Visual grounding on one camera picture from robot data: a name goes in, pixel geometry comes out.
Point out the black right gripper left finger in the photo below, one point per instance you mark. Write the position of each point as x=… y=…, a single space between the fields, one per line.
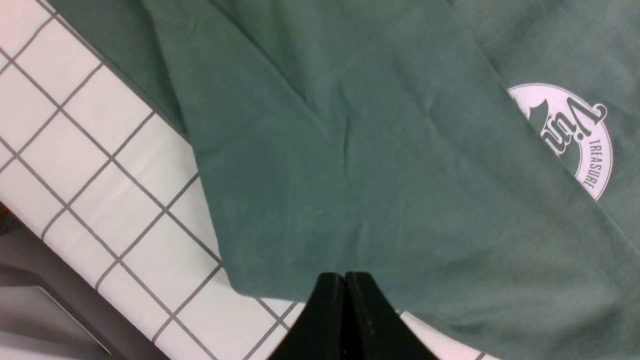
x=316 y=335

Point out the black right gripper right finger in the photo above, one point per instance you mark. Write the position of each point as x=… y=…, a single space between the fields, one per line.
x=382 y=334

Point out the green long-sleeved shirt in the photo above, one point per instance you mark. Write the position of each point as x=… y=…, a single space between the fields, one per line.
x=480 y=158

